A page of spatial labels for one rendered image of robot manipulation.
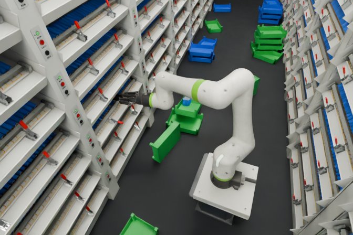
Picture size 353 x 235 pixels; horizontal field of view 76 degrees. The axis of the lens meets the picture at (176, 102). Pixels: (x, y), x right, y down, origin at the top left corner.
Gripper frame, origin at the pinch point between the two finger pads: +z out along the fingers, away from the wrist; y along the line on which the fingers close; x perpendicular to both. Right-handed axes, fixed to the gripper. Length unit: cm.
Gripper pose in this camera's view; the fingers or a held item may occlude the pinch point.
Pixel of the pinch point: (116, 97)
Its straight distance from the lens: 154.7
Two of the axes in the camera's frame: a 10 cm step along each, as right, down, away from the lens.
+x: 1.7, 7.4, 6.5
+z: -9.4, -0.8, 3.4
